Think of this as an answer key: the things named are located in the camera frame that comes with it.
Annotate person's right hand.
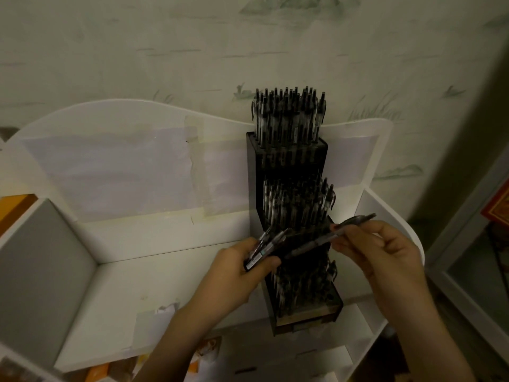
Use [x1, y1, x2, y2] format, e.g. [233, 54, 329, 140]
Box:
[329, 220, 433, 317]

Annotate dark glass cabinet door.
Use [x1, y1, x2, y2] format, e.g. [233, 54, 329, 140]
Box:
[447, 222, 509, 327]

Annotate bunch of black pens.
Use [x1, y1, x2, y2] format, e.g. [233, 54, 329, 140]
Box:
[244, 227, 289, 272]

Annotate person's left hand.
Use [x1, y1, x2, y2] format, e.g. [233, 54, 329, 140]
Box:
[189, 237, 283, 321]

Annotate black tiered pen holder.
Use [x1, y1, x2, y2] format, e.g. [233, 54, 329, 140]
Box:
[246, 132, 344, 337]

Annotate grey door frame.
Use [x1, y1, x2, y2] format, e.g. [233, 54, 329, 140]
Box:
[424, 146, 509, 367]

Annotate grey taped paper patch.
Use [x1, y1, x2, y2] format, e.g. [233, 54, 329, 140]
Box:
[130, 301, 180, 351]

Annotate person's left forearm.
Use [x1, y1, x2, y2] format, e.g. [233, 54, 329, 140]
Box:
[133, 304, 217, 382]

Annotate row of orange white boxes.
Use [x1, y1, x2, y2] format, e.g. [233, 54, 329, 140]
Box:
[82, 335, 224, 382]

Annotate person's right forearm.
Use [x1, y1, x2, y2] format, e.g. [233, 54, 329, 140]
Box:
[391, 293, 478, 382]

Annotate black gel pen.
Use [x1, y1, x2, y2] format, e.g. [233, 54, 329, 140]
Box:
[284, 213, 378, 260]

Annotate white curved-back shelf unit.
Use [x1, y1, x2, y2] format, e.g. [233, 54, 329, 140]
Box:
[0, 99, 425, 382]

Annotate red sign plate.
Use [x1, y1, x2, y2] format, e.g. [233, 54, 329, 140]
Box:
[480, 189, 509, 228]

